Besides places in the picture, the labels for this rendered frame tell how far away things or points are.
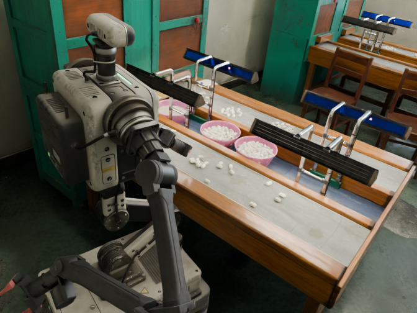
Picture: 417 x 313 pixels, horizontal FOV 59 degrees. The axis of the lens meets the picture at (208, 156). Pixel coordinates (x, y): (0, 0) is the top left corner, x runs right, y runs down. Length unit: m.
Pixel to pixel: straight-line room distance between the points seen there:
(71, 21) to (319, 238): 1.77
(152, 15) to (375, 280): 2.34
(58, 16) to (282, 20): 3.07
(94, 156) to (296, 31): 3.78
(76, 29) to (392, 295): 2.56
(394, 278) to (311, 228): 1.18
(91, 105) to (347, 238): 1.29
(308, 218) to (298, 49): 3.10
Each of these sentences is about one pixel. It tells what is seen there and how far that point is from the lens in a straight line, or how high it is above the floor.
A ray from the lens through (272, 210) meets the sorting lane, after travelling 1.87.
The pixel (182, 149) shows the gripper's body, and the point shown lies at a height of 0.93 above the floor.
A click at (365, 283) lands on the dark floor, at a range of 2.76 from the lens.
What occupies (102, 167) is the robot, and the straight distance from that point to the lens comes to 1.22.
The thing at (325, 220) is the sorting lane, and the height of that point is 0.74.
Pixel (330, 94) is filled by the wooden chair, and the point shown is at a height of 0.46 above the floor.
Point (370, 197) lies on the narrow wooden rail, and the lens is 2.25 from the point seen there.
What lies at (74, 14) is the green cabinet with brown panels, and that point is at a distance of 2.36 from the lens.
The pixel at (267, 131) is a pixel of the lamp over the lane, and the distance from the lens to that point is 1.81.
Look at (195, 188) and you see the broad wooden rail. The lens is 1.88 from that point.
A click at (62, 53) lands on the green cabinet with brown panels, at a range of 2.35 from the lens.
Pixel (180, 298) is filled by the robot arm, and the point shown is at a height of 1.12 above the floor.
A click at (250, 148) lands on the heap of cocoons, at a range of 2.31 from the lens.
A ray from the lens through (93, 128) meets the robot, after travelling 1.14.
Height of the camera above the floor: 1.93
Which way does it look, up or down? 33 degrees down
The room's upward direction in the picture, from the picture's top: 6 degrees clockwise
